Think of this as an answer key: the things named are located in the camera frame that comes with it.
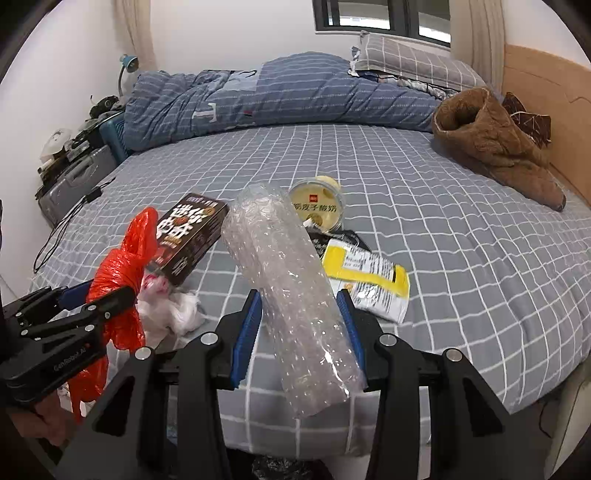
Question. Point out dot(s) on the beige right curtain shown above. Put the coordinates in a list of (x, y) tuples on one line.
[(478, 37)]

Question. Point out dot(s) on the yellow yogurt cup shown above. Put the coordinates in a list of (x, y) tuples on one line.
[(319, 200)]

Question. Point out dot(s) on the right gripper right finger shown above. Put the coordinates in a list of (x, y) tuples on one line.
[(364, 332)]

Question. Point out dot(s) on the white tissue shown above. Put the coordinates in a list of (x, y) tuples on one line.
[(164, 309)]

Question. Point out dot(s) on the brown cookie box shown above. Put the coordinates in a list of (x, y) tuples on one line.
[(184, 234)]

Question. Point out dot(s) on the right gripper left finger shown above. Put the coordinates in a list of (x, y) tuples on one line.
[(237, 333)]

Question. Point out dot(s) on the beige curtain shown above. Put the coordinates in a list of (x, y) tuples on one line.
[(478, 37), (133, 26)]

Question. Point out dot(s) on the blue desk lamp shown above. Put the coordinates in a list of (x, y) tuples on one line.
[(129, 64)]

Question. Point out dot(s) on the person's left hand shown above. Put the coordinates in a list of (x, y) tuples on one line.
[(47, 419)]

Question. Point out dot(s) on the grey suitcase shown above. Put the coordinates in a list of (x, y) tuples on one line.
[(57, 199)]

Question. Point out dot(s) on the brown patterned cushion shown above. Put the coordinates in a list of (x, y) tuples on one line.
[(535, 125)]

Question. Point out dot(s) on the brown fleece garment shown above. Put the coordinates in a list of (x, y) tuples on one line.
[(480, 134)]

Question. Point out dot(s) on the grey checked pillow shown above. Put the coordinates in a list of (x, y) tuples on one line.
[(382, 54)]

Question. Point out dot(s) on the red plastic bag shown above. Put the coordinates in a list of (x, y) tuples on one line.
[(122, 267)]

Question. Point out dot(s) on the wooden headboard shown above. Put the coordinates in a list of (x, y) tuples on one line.
[(560, 88)]

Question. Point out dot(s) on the bubble wrap roll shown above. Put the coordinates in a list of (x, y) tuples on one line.
[(318, 367)]

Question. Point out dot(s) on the beige left curtain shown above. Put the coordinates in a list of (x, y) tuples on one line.
[(133, 26)]

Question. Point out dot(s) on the yellow white snack bag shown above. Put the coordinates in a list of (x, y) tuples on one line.
[(374, 283)]

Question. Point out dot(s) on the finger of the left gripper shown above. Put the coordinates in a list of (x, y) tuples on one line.
[(44, 304), (87, 313)]

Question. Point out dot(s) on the black printed sachet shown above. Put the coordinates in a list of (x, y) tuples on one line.
[(321, 239)]

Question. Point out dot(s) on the dark framed window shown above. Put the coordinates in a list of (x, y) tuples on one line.
[(424, 20)]

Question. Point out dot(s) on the teal plastic stool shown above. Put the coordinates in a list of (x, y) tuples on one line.
[(112, 133)]

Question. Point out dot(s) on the blue striped duvet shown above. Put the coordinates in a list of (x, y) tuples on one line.
[(309, 87)]

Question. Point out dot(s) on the white helmet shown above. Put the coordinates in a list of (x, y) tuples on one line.
[(55, 144)]

